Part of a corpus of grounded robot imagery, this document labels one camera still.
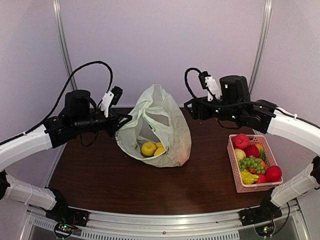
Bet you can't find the left black cable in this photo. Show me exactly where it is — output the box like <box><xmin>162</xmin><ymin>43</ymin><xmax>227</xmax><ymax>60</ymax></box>
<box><xmin>22</xmin><ymin>60</ymin><xmax>114</xmax><ymax>136</ymax></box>

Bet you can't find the curved aluminium rail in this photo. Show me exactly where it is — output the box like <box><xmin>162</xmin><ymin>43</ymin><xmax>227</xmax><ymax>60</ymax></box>
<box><xmin>23</xmin><ymin>198</ymin><xmax>305</xmax><ymax>240</ymax></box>

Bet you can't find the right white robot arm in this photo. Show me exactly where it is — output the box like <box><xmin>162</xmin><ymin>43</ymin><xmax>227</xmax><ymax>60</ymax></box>
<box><xmin>184</xmin><ymin>71</ymin><xmax>320</xmax><ymax>221</ymax></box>

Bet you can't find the red apple toy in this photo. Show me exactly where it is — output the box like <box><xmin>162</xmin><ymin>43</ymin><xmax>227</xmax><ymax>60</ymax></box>
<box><xmin>245</xmin><ymin>145</ymin><xmax>260</xmax><ymax>158</ymax></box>

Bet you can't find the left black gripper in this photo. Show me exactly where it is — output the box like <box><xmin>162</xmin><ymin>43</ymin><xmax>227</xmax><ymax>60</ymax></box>
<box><xmin>72</xmin><ymin>107</ymin><xmax>132</xmax><ymax>137</ymax></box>

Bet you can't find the yellow banana toy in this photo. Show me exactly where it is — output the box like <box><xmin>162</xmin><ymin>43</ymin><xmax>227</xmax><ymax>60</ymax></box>
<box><xmin>240</xmin><ymin>171</ymin><xmax>260</xmax><ymax>185</ymax></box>

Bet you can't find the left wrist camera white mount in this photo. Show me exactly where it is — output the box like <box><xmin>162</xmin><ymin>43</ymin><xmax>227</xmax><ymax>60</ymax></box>
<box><xmin>98</xmin><ymin>86</ymin><xmax>123</xmax><ymax>118</ymax></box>

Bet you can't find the yellow lemon toy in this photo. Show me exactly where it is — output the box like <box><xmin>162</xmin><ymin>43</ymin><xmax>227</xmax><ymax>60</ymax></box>
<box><xmin>141</xmin><ymin>142</ymin><xmax>157</xmax><ymax>157</ymax></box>
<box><xmin>153</xmin><ymin>146</ymin><xmax>166</xmax><ymax>157</ymax></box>

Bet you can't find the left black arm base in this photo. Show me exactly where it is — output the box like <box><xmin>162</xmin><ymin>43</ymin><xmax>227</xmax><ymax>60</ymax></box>
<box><xmin>43</xmin><ymin>187</ymin><xmax>89</xmax><ymax>240</ymax></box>

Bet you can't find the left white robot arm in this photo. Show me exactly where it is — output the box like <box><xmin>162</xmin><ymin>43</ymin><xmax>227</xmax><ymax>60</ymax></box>
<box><xmin>0</xmin><ymin>86</ymin><xmax>132</xmax><ymax>222</ymax></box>

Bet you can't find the red plush fruit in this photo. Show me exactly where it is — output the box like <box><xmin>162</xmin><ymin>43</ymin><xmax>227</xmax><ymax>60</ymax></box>
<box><xmin>265</xmin><ymin>165</ymin><xmax>283</xmax><ymax>183</ymax></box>

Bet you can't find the yellow mango toy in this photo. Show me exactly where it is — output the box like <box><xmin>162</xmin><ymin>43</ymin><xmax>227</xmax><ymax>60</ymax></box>
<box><xmin>155</xmin><ymin>142</ymin><xmax>163</xmax><ymax>148</ymax></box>

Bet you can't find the left aluminium frame post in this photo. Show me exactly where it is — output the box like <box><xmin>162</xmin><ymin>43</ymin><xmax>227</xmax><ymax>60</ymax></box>
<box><xmin>52</xmin><ymin>0</ymin><xmax>73</xmax><ymax>77</ymax></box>

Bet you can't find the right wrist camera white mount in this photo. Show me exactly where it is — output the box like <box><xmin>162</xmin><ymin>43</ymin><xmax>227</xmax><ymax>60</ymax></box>
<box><xmin>198</xmin><ymin>71</ymin><xmax>222</xmax><ymax>102</ymax></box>

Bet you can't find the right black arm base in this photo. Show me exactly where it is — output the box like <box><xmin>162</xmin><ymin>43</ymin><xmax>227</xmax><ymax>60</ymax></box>
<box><xmin>239</xmin><ymin>191</ymin><xmax>283</xmax><ymax>238</ymax></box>

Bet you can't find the peach fruit in bag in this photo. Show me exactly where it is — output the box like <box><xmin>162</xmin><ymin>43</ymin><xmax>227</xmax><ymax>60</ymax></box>
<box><xmin>233</xmin><ymin>133</ymin><xmax>251</xmax><ymax>150</ymax></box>

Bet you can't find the green grapes toy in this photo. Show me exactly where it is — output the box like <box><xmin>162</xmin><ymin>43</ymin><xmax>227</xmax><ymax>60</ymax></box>
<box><xmin>238</xmin><ymin>156</ymin><xmax>266</xmax><ymax>175</ymax></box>

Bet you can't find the right black cable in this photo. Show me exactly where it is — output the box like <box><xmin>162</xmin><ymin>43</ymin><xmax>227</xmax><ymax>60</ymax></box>
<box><xmin>184</xmin><ymin>67</ymin><xmax>203</xmax><ymax>101</ymax></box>

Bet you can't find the black cable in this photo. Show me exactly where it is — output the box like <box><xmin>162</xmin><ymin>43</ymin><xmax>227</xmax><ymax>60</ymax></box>
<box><xmin>184</xmin><ymin>67</ymin><xmax>203</xmax><ymax>101</ymax></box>
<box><xmin>22</xmin><ymin>60</ymin><xmax>114</xmax><ymax>136</ymax></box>

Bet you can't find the light green plastic bag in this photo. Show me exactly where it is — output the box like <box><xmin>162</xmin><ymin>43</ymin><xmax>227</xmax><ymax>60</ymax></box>
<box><xmin>115</xmin><ymin>84</ymin><xmax>192</xmax><ymax>168</ymax></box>

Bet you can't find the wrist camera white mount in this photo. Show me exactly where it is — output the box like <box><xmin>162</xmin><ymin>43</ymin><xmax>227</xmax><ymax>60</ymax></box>
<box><xmin>98</xmin><ymin>86</ymin><xmax>123</xmax><ymax>118</ymax></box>
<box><xmin>198</xmin><ymin>71</ymin><xmax>222</xmax><ymax>102</ymax></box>

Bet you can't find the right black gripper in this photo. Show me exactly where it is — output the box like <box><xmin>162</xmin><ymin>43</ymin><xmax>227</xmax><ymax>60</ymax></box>
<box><xmin>183</xmin><ymin>96</ymin><xmax>241</xmax><ymax>124</ymax></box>

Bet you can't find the pale yellow fruit toy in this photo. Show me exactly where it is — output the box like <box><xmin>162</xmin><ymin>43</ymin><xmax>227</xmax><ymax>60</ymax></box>
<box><xmin>234</xmin><ymin>148</ymin><xmax>247</xmax><ymax>162</ymax></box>

